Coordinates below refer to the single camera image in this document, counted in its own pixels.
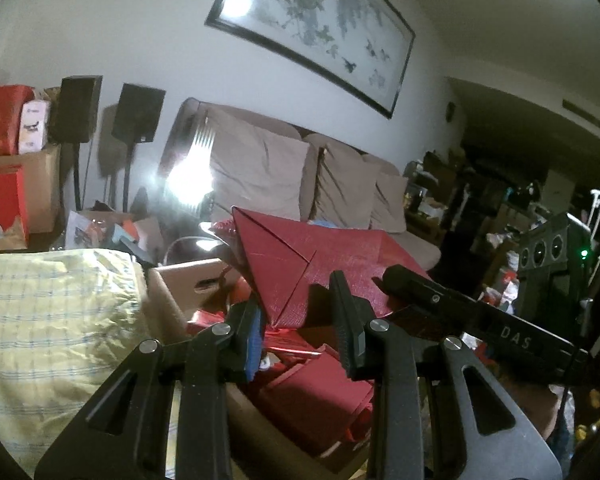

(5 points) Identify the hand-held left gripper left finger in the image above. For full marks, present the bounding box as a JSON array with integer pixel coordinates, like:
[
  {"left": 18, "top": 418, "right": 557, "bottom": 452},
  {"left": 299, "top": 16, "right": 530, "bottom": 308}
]
[{"left": 34, "top": 300, "right": 267, "bottom": 480}]

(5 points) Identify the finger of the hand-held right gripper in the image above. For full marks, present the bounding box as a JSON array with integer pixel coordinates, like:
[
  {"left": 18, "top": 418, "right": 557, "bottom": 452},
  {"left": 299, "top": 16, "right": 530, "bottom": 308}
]
[{"left": 381, "top": 265, "right": 487, "bottom": 332}]

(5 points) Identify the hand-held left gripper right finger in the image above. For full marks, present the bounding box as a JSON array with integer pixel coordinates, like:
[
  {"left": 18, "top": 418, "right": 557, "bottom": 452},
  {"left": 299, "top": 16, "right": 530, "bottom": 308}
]
[{"left": 329, "top": 270, "right": 563, "bottom": 480}]

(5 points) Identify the large cardboard box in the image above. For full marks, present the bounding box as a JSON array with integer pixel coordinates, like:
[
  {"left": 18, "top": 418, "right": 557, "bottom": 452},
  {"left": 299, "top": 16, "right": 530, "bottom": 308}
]
[{"left": 147, "top": 257, "right": 377, "bottom": 480}]

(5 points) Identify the red paper gift bag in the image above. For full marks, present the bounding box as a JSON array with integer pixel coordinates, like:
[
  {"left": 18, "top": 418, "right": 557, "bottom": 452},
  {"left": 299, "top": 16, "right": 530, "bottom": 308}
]
[{"left": 200, "top": 206, "right": 434, "bottom": 332}]

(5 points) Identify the brown sofa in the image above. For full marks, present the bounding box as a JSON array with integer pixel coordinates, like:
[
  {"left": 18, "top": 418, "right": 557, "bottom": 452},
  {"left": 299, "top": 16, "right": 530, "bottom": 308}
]
[{"left": 160, "top": 97, "right": 444, "bottom": 274}]

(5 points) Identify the small brown sofa cushion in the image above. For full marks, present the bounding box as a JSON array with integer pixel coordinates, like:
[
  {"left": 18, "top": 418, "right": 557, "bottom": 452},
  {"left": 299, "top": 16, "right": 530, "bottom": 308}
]
[{"left": 370, "top": 172, "right": 411, "bottom": 234}]

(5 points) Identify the cluttered dark shelf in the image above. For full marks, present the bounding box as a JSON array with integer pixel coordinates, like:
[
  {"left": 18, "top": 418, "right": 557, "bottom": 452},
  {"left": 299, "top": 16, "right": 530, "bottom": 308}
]
[{"left": 405, "top": 150, "right": 482, "bottom": 242}]

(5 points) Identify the medium brown sofa cushion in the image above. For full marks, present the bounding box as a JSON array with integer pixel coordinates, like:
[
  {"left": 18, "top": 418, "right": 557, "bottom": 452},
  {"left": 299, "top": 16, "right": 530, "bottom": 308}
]
[{"left": 314, "top": 142, "right": 382, "bottom": 232}]

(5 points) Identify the bright lamp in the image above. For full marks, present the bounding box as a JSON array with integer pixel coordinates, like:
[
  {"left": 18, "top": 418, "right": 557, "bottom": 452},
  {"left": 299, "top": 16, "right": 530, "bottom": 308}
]
[{"left": 164, "top": 154, "right": 217, "bottom": 212}]

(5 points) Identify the cluttered side table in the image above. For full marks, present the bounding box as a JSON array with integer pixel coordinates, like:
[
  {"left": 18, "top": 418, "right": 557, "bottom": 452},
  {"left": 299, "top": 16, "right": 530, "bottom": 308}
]
[{"left": 64, "top": 199, "right": 222, "bottom": 267}]

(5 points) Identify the large brown sofa cushion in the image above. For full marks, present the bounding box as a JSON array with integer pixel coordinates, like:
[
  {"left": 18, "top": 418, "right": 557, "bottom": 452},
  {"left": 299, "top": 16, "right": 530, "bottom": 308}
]
[{"left": 200, "top": 109, "right": 317, "bottom": 222}]

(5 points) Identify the yellow checked tablecloth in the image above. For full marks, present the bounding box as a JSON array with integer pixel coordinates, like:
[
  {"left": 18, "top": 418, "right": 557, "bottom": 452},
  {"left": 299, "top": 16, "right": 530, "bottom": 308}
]
[{"left": 0, "top": 247, "right": 192, "bottom": 477}]

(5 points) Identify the ceiling air vent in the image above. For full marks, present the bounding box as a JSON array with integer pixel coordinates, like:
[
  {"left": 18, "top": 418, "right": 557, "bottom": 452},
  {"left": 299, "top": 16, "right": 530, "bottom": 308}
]
[{"left": 561, "top": 99, "right": 600, "bottom": 132}]

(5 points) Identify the black speaker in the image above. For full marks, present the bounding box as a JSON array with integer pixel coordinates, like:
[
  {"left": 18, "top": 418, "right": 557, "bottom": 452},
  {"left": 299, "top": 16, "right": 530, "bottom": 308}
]
[
  {"left": 111, "top": 83, "right": 167, "bottom": 144},
  {"left": 50, "top": 76, "right": 104, "bottom": 144}
]

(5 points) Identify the brown cardboard carton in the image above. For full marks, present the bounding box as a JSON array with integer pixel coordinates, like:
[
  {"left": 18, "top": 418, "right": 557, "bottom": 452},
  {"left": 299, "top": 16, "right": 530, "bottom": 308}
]
[{"left": 0, "top": 145, "right": 64, "bottom": 252}]

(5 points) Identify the red cookie box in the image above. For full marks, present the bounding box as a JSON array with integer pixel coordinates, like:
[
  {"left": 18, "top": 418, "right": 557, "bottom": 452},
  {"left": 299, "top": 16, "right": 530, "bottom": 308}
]
[{"left": 0, "top": 166, "right": 32, "bottom": 249}]

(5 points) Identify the framed ink painting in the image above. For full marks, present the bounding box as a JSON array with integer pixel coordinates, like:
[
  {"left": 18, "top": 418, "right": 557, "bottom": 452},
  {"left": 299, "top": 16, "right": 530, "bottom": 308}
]
[{"left": 205, "top": 0, "right": 417, "bottom": 120}]

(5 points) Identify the white tissue pack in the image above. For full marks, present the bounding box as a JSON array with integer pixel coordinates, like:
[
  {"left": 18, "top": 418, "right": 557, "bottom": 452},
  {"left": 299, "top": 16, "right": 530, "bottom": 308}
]
[{"left": 19, "top": 100, "right": 52, "bottom": 154}]

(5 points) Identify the red carton gold print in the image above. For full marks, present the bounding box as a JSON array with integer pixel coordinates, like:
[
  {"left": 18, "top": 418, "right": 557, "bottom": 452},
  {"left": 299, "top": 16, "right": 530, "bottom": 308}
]
[{"left": 0, "top": 85, "right": 37, "bottom": 158}]

